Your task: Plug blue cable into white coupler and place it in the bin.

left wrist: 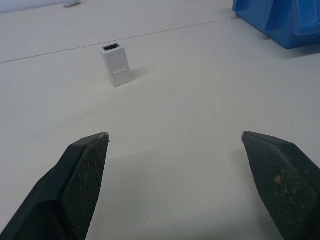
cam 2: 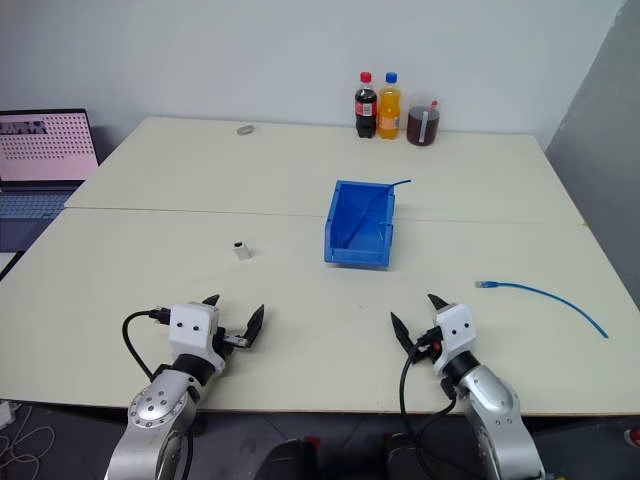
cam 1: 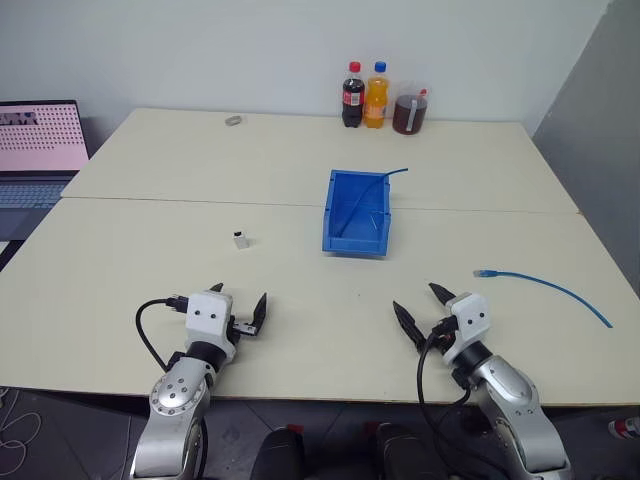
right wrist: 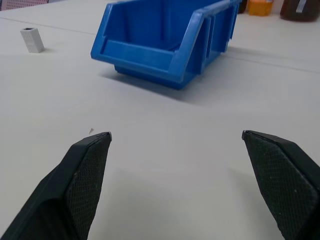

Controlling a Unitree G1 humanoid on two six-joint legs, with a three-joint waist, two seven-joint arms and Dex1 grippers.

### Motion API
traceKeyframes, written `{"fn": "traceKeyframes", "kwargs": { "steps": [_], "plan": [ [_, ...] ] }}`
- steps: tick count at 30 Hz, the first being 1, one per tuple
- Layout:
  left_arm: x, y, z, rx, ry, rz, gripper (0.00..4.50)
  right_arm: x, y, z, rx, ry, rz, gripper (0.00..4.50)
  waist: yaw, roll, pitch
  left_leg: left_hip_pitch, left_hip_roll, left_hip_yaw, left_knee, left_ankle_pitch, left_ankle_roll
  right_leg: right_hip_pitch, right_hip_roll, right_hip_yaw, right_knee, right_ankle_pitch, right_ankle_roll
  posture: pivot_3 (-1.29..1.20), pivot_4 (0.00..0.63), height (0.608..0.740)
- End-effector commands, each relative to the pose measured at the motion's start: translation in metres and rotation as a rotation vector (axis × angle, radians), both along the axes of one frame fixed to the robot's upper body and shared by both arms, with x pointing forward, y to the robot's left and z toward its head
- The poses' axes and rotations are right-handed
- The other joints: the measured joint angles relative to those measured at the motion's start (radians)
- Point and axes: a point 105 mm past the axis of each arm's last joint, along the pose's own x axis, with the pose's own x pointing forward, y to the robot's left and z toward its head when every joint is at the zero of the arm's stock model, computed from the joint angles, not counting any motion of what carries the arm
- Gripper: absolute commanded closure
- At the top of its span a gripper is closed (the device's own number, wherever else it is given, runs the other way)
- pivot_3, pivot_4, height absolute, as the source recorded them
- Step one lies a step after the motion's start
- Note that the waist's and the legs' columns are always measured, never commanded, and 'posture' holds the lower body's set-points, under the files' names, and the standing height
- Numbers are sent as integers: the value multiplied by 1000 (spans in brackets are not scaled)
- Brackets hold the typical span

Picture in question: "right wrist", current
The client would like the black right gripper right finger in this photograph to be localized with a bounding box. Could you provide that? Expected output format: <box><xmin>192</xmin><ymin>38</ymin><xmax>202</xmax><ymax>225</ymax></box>
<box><xmin>241</xmin><ymin>129</ymin><xmax>320</xmax><ymax>240</ymax></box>

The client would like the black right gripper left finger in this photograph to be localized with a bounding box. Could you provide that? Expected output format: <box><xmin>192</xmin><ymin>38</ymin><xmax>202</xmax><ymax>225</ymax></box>
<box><xmin>0</xmin><ymin>131</ymin><xmax>113</xmax><ymax>240</ymax></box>

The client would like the white rectangular plastic block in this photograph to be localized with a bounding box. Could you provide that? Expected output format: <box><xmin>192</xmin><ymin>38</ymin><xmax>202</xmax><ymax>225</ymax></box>
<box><xmin>20</xmin><ymin>27</ymin><xmax>45</xmax><ymax>54</ymax></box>

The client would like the dark brown jar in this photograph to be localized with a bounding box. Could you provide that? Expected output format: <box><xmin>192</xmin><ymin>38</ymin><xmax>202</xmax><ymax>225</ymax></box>
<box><xmin>279</xmin><ymin>0</ymin><xmax>320</xmax><ymax>22</ymax></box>

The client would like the blue plastic storage bin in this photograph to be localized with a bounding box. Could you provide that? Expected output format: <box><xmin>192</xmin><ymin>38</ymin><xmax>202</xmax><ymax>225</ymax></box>
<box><xmin>90</xmin><ymin>0</ymin><xmax>241</xmax><ymax>91</ymax></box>

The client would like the orange plastic container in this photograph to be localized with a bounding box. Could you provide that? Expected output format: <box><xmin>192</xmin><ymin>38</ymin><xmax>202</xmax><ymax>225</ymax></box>
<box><xmin>247</xmin><ymin>0</ymin><xmax>274</xmax><ymax>17</ymax></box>

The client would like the pink perforated board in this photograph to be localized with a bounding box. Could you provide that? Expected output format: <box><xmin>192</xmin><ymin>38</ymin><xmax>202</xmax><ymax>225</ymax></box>
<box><xmin>0</xmin><ymin>0</ymin><xmax>49</xmax><ymax>12</ymax></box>

